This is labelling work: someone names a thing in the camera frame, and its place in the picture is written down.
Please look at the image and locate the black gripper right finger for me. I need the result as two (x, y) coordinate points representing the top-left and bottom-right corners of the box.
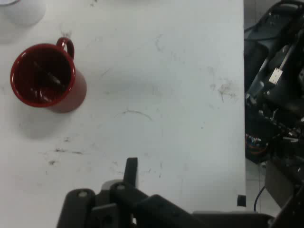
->
(192, 187), (304, 228)

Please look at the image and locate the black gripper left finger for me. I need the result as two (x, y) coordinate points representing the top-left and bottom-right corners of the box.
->
(56, 157), (200, 228)

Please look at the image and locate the grey flat panel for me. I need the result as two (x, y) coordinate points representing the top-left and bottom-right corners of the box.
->
(264, 161), (296, 208)

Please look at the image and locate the red ceramic mug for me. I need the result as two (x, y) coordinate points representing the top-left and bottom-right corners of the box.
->
(9, 37), (87, 114)

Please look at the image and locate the black wheeled equipment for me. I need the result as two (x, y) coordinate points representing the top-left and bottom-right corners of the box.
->
(244, 0), (304, 190)

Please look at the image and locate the white mug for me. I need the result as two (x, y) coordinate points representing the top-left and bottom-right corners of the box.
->
(0, 0), (46, 27)

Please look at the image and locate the thin dark cable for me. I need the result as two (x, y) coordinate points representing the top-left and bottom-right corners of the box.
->
(253, 186), (266, 212)

